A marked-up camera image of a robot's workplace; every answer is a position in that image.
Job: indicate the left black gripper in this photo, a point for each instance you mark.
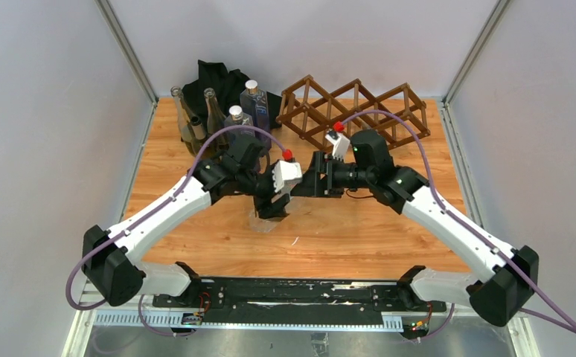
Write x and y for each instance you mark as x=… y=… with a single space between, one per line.
x=266 y=207

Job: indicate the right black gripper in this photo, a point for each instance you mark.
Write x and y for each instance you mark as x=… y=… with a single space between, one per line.
x=312 y=185

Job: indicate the clear bottle black cap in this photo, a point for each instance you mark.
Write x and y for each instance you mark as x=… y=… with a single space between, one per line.
x=259 y=225

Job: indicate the blue bottle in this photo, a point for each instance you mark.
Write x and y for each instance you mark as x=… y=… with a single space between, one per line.
x=241 y=122
x=254 y=102

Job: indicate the dark green wine bottle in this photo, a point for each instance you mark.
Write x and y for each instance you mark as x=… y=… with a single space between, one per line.
x=199 y=137

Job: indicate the clear bottle with dark label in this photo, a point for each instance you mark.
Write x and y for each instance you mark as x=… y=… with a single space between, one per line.
x=216 y=119

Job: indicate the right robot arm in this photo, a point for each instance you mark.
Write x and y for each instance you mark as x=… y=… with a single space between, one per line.
x=441 y=222

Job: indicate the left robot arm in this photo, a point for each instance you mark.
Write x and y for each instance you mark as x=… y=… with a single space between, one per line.
x=112 y=258

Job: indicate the brown wooden wine rack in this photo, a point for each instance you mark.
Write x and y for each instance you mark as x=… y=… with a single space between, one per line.
x=311 y=111

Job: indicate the black crumpled cloth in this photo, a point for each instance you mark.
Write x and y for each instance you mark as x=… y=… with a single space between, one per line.
x=228 y=85

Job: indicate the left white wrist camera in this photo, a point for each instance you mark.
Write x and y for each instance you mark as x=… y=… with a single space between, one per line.
x=286 y=175

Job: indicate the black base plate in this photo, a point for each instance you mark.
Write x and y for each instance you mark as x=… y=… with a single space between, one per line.
x=291 y=301

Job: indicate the aluminium frame rail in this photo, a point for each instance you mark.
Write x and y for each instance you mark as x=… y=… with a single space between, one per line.
x=179 y=319

